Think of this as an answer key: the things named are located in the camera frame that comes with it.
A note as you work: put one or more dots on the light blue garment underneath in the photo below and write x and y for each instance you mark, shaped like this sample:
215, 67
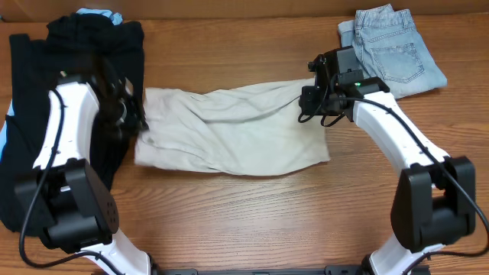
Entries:
116, 19

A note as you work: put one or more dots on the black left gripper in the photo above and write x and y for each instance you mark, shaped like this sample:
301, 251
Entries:
130, 114

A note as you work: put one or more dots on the black garment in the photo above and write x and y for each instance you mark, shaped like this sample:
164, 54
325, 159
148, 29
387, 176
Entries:
71, 43

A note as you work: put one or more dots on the beige cotton shorts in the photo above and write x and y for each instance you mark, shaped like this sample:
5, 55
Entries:
251, 130

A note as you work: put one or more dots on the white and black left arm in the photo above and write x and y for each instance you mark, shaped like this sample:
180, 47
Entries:
68, 211

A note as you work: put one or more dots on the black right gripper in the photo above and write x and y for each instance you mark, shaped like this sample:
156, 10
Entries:
310, 101

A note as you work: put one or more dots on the light blue denim shorts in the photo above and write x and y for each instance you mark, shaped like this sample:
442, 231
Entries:
388, 45

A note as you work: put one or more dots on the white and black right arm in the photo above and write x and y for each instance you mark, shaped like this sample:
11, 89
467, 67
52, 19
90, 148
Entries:
434, 204

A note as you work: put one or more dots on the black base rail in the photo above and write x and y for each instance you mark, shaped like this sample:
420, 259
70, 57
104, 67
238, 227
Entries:
260, 271

